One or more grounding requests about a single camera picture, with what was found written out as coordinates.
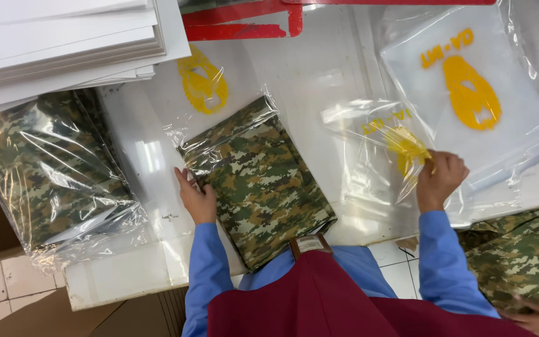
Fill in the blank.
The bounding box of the person's left hand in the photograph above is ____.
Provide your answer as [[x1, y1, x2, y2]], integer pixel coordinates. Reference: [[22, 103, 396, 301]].
[[174, 167, 217, 226]]

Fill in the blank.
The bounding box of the person's right hand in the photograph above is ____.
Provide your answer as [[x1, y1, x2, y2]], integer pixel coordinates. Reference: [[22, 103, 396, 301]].
[[416, 150, 470, 214]]

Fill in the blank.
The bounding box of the clear yellow-print bag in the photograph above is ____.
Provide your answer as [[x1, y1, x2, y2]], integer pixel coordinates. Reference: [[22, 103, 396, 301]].
[[320, 97, 439, 222]]

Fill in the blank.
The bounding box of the clear bag around camouflage garment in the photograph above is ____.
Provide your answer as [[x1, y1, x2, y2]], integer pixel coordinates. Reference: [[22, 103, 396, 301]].
[[150, 43, 282, 181]]

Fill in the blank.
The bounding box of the stack of clear yellow-print bags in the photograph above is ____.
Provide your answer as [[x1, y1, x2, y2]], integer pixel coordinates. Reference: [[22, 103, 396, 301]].
[[378, 1, 539, 226]]

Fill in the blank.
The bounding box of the brown paper scrap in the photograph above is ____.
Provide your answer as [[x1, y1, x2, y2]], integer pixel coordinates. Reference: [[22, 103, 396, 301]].
[[394, 236, 419, 252]]

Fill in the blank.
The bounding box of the pile of camouflage garments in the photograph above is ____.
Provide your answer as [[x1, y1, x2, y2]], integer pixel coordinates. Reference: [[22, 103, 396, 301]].
[[457, 203, 539, 317]]

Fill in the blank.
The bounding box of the blue shirt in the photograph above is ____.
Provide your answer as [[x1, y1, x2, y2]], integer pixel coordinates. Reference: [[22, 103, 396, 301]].
[[238, 245, 399, 300]]

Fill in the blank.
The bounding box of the sealed bagged camouflage garment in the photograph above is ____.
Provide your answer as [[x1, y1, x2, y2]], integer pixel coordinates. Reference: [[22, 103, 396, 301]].
[[0, 89, 151, 272]]

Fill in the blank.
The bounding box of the brown-framed name badge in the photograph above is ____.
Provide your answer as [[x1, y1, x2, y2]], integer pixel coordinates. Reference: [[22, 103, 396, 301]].
[[289, 233, 334, 261]]

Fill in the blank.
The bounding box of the flat brown cardboard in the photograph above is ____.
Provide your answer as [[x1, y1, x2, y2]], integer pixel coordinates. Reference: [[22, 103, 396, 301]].
[[0, 286, 191, 337]]

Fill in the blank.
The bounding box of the maroon apron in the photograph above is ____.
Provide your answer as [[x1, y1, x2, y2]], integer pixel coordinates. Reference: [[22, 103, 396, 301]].
[[206, 250, 539, 337]]

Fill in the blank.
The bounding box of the stack of white cardboard sheets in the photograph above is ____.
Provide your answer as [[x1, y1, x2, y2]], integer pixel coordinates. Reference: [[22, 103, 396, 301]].
[[0, 0, 192, 113]]

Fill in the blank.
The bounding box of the red plastic frame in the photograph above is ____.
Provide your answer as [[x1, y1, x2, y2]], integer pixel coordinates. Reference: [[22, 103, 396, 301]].
[[181, 0, 498, 42]]

